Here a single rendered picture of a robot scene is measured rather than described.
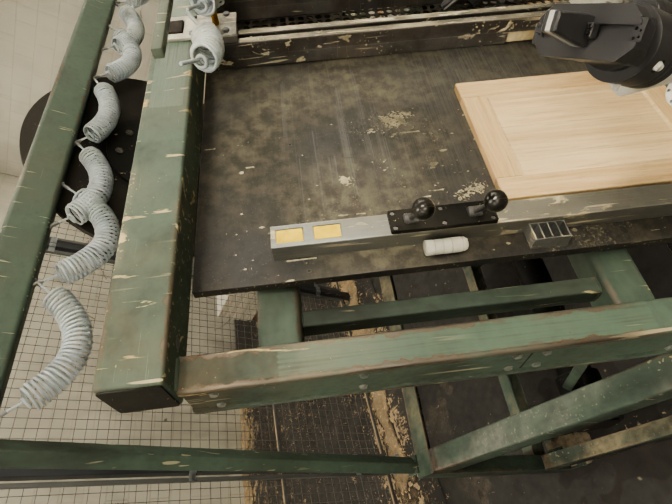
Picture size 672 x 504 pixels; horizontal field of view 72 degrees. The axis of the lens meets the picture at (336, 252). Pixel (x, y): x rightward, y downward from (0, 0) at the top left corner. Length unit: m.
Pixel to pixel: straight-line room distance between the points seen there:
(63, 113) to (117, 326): 1.05
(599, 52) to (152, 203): 0.70
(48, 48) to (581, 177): 6.38
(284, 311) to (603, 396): 0.89
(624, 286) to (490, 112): 0.47
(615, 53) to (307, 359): 0.55
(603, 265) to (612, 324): 0.20
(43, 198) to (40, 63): 5.56
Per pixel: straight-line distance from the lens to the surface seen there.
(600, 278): 1.02
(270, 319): 0.86
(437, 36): 1.35
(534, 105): 1.22
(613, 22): 0.60
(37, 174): 1.53
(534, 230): 0.96
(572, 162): 1.11
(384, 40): 1.32
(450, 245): 0.87
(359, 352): 0.73
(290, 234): 0.86
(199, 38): 1.06
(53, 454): 1.23
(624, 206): 1.03
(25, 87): 7.19
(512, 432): 1.59
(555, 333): 0.81
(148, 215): 0.87
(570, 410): 1.47
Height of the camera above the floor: 2.00
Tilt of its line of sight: 28 degrees down
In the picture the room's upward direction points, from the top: 77 degrees counter-clockwise
